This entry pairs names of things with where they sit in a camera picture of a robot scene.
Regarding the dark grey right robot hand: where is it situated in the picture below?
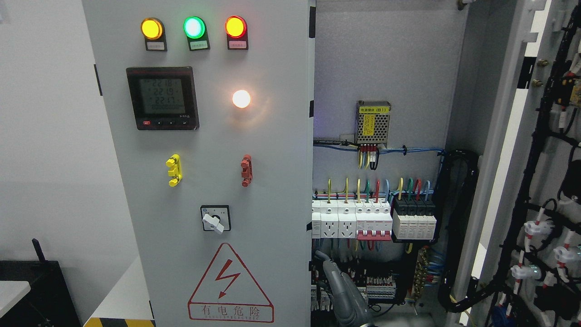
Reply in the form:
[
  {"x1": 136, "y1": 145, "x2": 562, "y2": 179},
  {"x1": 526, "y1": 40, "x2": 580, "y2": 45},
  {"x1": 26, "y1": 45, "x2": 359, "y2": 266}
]
[{"x1": 313, "y1": 250, "x2": 376, "y2": 327}]

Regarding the grey cabinet door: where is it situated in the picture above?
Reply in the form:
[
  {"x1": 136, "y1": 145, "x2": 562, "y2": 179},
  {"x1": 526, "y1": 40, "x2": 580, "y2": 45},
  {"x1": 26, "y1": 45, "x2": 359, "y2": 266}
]
[
  {"x1": 449, "y1": 0, "x2": 580, "y2": 326},
  {"x1": 83, "y1": 0, "x2": 316, "y2": 327}
]

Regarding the lower relay terminal row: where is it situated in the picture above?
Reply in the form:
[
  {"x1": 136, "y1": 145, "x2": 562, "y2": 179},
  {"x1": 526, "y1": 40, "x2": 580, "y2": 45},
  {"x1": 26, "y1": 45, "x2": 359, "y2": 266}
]
[{"x1": 309, "y1": 259, "x2": 399, "y2": 313}]

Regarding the white socket breaker row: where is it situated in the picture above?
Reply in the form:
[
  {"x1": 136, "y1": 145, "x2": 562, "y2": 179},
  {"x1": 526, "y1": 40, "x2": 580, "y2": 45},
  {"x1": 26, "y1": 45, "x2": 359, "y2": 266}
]
[{"x1": 311, "y1": 199, "x2": 393, "y2": 241}]

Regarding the black white surge protector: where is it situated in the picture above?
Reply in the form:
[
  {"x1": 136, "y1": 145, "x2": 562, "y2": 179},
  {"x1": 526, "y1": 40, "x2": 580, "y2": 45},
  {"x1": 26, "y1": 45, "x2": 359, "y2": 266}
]
[{"x1": 392, "y1": 197, "x2": 437, "y2": 241}]

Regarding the red electric hazard sticker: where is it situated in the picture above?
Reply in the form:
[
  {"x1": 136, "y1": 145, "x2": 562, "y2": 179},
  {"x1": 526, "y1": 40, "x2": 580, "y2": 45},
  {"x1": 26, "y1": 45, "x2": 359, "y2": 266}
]
[{"x1": 187, "y1": 243, "x2": 275, "y2": 323}]

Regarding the red test terminal block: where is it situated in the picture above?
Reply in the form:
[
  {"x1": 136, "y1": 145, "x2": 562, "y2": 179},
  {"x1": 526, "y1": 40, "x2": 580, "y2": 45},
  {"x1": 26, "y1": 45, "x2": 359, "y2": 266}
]
[{"x1": 241, "y1": 154, "x2": 253, "y2": 188}]

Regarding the perforated metal power supply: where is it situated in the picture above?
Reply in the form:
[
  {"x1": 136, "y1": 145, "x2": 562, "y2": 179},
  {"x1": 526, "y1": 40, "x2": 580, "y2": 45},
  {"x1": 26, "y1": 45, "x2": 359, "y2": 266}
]
[{"x1": 355, "y1": 101, "x2": 392, "y2": 144}]

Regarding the yellow test terminal block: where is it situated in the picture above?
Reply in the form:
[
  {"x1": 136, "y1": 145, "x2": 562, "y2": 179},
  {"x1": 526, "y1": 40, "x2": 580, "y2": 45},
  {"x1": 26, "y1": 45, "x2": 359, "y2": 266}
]
[{"x1": 166, "y1": 154, "x2": 183, "y2": 188}]

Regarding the white glowing indicator lamp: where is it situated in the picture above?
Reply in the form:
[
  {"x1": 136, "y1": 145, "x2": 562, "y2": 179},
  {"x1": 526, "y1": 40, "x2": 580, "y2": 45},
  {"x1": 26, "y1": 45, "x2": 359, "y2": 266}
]
[{"x1": 231, "y1": 89, "x2": 251, "y2": 109}]

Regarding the black digital power meter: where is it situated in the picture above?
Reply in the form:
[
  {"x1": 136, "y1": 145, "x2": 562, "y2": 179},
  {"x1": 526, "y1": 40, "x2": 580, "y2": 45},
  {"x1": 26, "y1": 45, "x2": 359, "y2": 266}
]
[{"x1": 126, "y1": 66, "x2": 199, "y2": 130}]

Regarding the black box with antenna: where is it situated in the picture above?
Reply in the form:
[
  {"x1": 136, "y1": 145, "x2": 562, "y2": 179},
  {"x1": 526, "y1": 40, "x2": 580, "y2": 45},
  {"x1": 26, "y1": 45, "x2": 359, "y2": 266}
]
[{"x1": 0, "y1": 238, "x2": 81, "y2": 327}]

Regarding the red indicator lamp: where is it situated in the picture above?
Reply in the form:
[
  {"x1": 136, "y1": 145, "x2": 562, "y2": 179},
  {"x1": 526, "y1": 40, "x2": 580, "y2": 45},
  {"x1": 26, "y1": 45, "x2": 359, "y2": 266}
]
[{"x1": 225, "y1": 16, "x2": 247, "y2": 39}]

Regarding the green indicator lamp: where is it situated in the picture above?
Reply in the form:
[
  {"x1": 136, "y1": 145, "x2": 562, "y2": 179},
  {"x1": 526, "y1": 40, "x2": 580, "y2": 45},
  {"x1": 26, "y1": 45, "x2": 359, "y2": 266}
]
[{"x1": 182, "y1": 16, "x2": 206, "y2": 40}]

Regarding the yellow indicator lamp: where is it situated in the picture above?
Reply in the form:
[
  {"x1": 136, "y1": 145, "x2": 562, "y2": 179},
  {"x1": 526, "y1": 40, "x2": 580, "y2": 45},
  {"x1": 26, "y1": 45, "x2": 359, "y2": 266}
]
[{"x1": 141, "y1": 17, "x2": 164, "y2": 40}]

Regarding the white rotary selector switch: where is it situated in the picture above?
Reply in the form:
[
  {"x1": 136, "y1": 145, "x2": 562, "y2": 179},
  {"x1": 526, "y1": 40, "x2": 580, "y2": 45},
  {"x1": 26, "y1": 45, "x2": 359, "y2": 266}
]
[{"x1": 201, "y1": 205, "x2": 231, "y2": 234}]

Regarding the black right wire harness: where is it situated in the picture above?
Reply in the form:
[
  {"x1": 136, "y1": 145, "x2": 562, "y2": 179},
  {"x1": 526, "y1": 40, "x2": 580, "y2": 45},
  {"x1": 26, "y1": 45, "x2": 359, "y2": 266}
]
[{"x1": 432, "y1": 5, "x2": 581, "y2": 327}]

